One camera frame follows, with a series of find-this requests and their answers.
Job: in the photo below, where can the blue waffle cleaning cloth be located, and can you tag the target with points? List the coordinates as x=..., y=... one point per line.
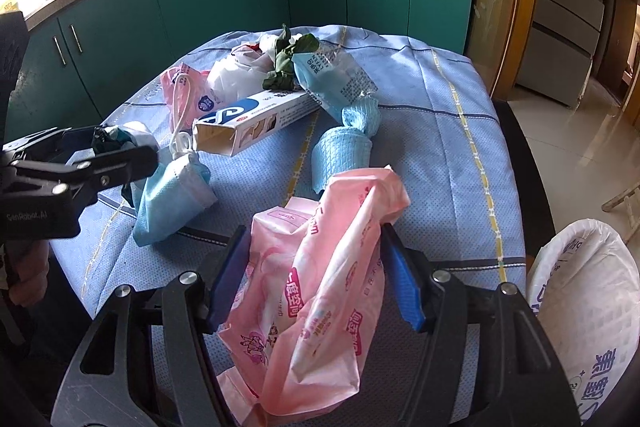
x=340, y=157

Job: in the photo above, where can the white blue toothpaste box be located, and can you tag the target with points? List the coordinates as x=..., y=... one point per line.
x=260, y=119

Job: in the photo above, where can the blue face mask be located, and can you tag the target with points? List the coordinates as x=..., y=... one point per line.
x=165, y=199

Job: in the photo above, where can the brown wooden door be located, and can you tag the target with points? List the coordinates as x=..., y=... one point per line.
x=627, y=47

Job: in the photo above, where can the green vegetable leaves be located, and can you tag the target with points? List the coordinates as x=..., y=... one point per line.
x=282, y=62

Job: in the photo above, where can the crumpled white plastic bag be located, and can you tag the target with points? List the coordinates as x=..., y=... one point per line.
x=230, y=79

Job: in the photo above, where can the light blue snack packet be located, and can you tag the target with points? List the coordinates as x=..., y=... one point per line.
x=325, y=77

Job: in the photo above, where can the person's left hand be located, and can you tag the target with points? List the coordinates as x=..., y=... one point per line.
x=32, y=292

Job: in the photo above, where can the dark white wrapper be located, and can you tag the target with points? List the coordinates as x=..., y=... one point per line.
x=134, y=134

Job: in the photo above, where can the small pink plastic wrapper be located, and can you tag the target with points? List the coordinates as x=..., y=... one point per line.
x=175, y=104

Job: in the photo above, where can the teal kitchen cabinets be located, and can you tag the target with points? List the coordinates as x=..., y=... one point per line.
x=125, y=22

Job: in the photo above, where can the large pink plastic wrapper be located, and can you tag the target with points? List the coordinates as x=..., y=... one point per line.
x=320, y=287

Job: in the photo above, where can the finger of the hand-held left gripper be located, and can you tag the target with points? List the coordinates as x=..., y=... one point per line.
x=100, y=172
x=55, y=139

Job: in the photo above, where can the wooden framed glass door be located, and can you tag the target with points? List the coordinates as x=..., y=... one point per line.
x=525, y=7

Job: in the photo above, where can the grey refrigerator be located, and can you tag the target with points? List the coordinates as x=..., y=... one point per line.
x=565, y=7

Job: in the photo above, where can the blue checked tablecloth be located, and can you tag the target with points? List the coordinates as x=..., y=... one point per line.
x=440, y=147

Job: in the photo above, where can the wooden stool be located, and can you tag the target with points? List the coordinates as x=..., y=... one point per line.
x=622, y=199

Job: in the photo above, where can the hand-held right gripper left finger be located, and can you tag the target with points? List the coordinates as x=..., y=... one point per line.
x=227, y=279

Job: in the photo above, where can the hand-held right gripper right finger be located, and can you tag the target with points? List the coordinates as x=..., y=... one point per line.
x=400, y=282

